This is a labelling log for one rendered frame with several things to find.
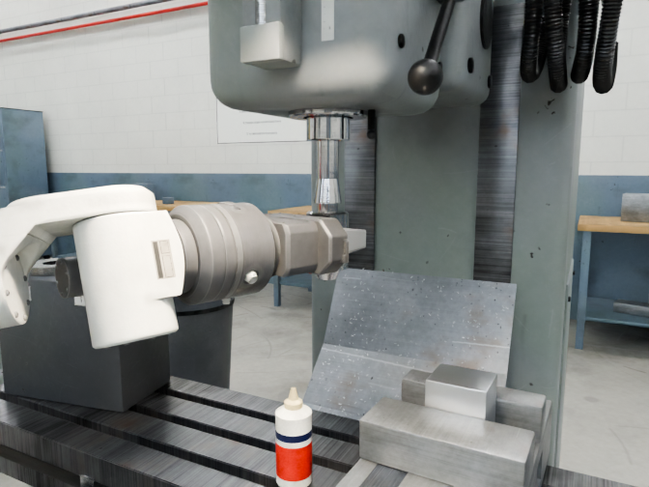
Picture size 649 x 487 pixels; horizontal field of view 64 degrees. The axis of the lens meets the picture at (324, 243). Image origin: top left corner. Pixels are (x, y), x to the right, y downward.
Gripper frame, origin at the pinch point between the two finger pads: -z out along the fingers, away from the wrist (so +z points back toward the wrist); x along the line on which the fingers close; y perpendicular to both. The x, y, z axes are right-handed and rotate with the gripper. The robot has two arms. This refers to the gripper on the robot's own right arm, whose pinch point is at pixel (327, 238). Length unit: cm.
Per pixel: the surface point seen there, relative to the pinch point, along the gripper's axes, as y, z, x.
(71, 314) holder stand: 13.1, 15.5, 36.1
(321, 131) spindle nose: -11.4, 2.2, -1.1
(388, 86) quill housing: -14.8, 3.5, -11.0
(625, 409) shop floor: 115, -253, 31
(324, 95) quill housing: -14.2, 6.5, -5.9
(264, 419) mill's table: 27.8, -2.7, 15.2
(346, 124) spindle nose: -12.3, -0.3, -2.4
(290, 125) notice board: -54, -317, 374
